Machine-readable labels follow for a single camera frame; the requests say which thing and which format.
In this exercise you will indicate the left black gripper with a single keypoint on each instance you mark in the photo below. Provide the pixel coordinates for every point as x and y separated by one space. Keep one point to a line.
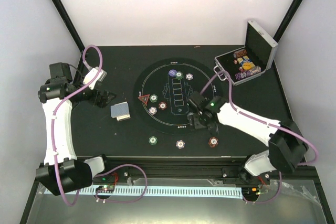
103 102

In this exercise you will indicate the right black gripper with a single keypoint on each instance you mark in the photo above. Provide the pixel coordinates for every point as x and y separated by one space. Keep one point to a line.
198 125

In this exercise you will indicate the brown chip stack front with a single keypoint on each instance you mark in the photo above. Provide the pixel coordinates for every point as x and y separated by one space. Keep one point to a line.
213 142

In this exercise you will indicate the blue chip stack front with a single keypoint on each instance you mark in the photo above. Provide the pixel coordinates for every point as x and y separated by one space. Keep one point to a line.
180 144

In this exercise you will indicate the brown chips seat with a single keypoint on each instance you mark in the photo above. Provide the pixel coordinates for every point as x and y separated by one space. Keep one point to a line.
162 105

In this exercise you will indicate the blue chips top seat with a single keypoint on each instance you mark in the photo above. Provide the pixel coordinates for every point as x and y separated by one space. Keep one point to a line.
189 76

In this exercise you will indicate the blue chips seat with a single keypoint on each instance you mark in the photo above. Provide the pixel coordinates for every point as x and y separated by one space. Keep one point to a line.
152 110
189 76

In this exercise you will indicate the green chips top seat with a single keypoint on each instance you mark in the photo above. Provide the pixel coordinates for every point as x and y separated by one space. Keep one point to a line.
179 75

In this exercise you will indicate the green chips seat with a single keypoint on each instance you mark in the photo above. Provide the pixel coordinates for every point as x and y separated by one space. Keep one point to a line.
153 98
179 75

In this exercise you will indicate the green chip stack front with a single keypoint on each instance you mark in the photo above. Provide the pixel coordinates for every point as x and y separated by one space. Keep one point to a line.
153 140

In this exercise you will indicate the purple small blind button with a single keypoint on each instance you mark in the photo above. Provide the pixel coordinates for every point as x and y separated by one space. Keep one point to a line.
172 73

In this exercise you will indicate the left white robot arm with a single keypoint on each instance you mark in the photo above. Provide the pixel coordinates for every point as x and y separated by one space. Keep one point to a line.
62 172

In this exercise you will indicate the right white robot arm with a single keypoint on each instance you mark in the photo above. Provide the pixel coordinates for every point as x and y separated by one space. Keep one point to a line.
285 147

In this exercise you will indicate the red triangle marker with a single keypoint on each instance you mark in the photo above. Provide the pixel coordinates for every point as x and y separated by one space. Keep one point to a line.
144 98

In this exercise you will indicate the round black poker mat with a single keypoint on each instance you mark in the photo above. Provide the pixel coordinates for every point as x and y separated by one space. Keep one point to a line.
156 80

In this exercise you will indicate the purple chip row in case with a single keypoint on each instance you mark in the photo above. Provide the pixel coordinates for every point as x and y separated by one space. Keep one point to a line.
240 76

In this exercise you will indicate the orange big blind button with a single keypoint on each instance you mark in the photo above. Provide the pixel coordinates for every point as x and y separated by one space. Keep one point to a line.
247 65

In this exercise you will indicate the blue playing card box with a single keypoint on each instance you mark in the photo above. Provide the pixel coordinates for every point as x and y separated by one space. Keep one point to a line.
244 59

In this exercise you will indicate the orange chip row in case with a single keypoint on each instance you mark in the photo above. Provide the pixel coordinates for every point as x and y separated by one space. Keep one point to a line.
240 53

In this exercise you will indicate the aluminium poker case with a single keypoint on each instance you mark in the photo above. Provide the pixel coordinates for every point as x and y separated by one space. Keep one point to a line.
261 49

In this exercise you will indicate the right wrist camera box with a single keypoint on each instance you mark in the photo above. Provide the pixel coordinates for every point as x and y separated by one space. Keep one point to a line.
196 102

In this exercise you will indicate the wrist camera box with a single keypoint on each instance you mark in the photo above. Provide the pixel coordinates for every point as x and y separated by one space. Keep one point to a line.
196 102
94 76

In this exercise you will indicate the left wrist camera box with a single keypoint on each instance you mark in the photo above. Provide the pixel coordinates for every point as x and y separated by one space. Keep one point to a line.
94 76

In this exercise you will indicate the white slotted cable duct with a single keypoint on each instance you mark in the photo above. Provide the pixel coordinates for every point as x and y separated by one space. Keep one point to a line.
163 191

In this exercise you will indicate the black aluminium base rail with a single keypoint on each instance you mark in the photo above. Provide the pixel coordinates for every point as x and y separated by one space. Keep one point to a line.
227 170

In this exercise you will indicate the left black frame post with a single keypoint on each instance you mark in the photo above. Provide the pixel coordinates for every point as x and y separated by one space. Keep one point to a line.
68 23

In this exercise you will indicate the black frame post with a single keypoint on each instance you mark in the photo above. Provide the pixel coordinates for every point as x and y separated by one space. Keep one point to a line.
294 6
68 23

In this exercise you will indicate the right black frame post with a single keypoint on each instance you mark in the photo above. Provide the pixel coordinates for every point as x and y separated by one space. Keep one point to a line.
294 6

